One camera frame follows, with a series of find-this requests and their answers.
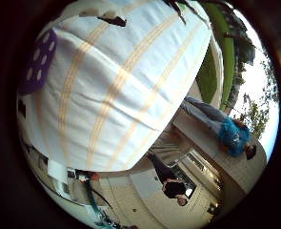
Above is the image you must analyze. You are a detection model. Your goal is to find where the blue cable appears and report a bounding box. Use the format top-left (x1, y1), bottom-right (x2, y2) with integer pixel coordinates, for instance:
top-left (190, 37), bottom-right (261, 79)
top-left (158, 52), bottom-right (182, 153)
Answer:
top-left (84, 178), bottom-right (100, 221)

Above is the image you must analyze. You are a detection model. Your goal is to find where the person in black shirt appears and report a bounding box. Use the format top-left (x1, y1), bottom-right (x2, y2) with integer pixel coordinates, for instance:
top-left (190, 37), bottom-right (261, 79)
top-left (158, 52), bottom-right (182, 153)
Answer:
top-left (147, 151), bottom-right (190, 207)

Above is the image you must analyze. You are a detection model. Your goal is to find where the low stone wall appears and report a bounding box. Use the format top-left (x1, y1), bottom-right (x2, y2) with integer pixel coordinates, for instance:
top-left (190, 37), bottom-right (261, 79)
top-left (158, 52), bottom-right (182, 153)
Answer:
top-left (171, 111), bottom-right (268, 196)

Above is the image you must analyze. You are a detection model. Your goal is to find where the purple plush toy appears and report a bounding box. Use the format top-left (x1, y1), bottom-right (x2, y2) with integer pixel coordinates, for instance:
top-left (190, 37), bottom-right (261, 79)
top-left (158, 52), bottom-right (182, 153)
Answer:
top-left (18, 29), bottom-right (58, 96)

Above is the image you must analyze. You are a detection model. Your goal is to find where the person in blue shirt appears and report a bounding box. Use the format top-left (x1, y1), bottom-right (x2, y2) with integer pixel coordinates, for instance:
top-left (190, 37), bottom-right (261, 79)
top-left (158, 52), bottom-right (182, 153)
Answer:
top-left (180, 96), bottom-right (258, 161)

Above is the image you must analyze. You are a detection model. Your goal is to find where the white tablecloth with yellow stripes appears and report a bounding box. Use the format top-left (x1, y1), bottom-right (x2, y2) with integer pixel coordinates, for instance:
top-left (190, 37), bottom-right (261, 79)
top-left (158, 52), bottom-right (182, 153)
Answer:
top-left (17, 0), bottom-right (213, 173)

